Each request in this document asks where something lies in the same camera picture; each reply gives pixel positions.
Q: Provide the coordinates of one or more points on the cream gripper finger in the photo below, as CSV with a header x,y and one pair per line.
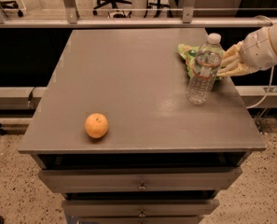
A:
x,y
232,56
235,69

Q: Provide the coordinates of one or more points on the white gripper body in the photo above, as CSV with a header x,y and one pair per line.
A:
x,y
256,50

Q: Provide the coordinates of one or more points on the green rice chip bag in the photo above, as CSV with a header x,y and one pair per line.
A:
x,y
189,55

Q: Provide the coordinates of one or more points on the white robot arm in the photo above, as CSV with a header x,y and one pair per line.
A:
x,y
258,51

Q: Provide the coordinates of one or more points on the clear plastic water bottle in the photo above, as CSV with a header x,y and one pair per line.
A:
x,y
198,88

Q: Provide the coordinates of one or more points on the grey drawer cabinet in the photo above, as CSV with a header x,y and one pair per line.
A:
x,y
136,79

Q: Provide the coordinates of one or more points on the orange fruit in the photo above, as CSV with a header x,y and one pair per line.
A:
x,y
96,125

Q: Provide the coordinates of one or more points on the top grey drawer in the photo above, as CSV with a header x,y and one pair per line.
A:
x,y
130,180

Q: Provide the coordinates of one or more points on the grey drawer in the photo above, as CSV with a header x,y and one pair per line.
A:
x,y
140,208
130,180

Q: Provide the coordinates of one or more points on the metal railing frame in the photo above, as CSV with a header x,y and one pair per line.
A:
x,y
70,14

